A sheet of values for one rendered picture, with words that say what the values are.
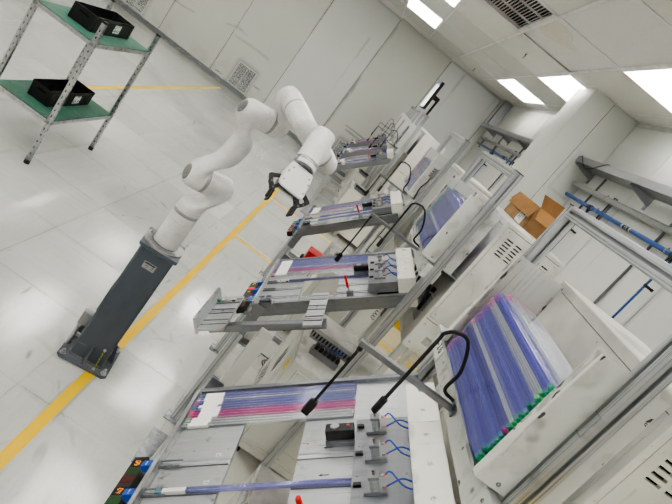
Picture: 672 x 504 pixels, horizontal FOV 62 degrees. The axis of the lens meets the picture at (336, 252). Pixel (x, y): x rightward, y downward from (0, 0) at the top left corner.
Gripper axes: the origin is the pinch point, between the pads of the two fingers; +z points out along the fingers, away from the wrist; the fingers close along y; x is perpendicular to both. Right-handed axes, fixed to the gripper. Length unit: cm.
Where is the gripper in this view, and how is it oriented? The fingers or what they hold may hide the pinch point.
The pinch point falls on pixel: (278, 205)
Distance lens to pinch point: 186.8
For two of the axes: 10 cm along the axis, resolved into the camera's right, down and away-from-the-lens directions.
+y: 7.4, 5.7, 3.7
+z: -4.8, 8.2, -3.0
